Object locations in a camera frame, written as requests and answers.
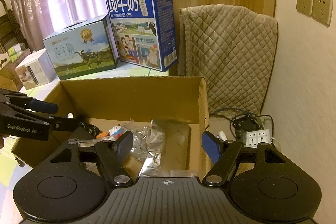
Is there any Doraemon toy figure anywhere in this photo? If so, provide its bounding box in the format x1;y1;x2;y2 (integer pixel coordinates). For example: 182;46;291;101
96;124;126;140

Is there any silver foil bag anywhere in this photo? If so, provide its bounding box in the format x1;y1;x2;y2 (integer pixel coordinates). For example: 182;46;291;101
122;120;191;178

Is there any brown cardboard box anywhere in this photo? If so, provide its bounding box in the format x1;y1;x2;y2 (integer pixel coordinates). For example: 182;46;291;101
10;76;212;179

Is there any black shaver box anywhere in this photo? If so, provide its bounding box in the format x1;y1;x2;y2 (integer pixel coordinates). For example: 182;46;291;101
66;127;103;148

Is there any white pad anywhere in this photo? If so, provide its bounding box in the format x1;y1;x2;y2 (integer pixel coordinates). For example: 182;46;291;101
142;169;198;178

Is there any person's left hand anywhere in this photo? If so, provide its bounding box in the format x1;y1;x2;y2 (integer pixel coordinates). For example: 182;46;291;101
0;134;8;149

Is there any white power strip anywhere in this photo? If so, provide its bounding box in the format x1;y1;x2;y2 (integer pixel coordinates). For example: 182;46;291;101
242;129;272;148

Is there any beige product box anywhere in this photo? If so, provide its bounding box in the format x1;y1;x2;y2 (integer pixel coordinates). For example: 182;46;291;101
15;48;56;90

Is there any brown cardboard boxes pile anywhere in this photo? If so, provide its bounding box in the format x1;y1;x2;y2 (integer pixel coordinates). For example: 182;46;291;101
0;43;31;92

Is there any checkered tablecloth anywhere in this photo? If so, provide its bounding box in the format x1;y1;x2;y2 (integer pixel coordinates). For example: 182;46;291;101
0;62;180;224

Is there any black folding rack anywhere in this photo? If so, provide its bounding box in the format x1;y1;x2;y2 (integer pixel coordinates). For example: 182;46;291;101
1;0;26;54

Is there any green cow milk carton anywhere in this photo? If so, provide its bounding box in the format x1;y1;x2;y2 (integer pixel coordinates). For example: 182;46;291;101
43;15;117;80

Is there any quilted beige chair cover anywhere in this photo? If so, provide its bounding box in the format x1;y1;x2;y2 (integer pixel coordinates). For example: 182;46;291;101
178;4;278;113

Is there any blue milk carton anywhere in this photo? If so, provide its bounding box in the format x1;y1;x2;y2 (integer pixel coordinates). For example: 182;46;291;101
105;0;177;72

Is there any double wall socket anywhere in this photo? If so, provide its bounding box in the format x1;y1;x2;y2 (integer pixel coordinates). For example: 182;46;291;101
296;0;334;27

